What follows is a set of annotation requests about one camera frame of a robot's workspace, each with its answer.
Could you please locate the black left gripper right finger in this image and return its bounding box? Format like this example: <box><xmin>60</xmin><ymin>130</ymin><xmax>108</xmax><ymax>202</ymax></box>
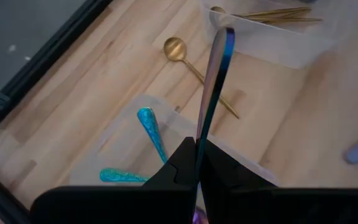
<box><xmin>201</xmin><ymin>141</ymin><xmax>358</xmax><ymax>224</ymax></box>

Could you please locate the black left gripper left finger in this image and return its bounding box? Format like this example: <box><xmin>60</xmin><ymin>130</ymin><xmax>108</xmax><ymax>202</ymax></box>
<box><xmin>31</xmin><ymin>137</ymin><xmax>198</xmax><ymax>224</ymax></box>

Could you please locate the iridescent purple teal spoon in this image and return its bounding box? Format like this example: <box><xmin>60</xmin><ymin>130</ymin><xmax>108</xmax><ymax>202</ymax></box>
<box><xmin>192</xmin><ymin>26</ymin><xmax>236</xmax><ymax>224</ymax></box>
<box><xmin>99</xmin><ymin>167</ymin><xmax>151</xmax><ymax>184</ymax></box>
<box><xmin>136</xmin><ymin>106</ymin><xmax>170</xmax><ymax>165</ymax></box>

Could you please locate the clear plastic bin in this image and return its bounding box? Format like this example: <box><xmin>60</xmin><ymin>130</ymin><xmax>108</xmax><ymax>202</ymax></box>
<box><xmin>198</xmin><ymin>0</ymin><xmax>338</xmax><ymax>70</ymax></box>
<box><xmin>69</xmin><ymin>94</ymin><xmax>280</xmax><ymax>188</ymax></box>

